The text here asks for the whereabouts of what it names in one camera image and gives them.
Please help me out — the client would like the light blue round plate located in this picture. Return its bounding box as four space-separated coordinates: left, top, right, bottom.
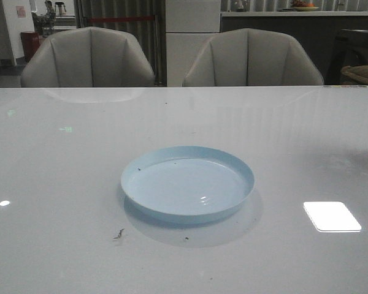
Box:
121 146 255 224

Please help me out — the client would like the small debris on table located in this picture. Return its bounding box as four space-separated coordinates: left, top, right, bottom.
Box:
113 228 124 239

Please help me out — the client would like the right beige upholstered chair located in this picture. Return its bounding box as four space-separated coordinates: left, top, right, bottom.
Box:
182 28 324 87

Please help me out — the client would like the beige upholstered chair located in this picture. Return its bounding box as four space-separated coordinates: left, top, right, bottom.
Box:
182 28 324 87
20 26 155 88

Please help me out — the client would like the white cabinet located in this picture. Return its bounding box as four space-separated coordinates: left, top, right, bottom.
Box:
165 1 221 87

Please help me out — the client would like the left beige upholstered chair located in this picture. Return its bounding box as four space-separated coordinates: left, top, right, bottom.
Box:
20 26 155 88

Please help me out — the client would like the dark counter with white top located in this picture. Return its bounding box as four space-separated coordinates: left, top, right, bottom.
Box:
220 11 368 82

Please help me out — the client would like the fruit bowl on counter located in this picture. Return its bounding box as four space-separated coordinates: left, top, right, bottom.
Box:
291 0 318 12

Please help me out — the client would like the red bin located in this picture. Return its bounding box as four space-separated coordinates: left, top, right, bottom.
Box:
20 31 40 62

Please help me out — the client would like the seated person in background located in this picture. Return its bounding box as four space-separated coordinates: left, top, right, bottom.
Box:
32 1 56 37

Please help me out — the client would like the tan cushion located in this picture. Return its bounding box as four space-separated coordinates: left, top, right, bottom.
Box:
340 65 368 85

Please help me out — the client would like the pink wall notice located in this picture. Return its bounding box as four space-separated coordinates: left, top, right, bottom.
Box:
16 6 26 18

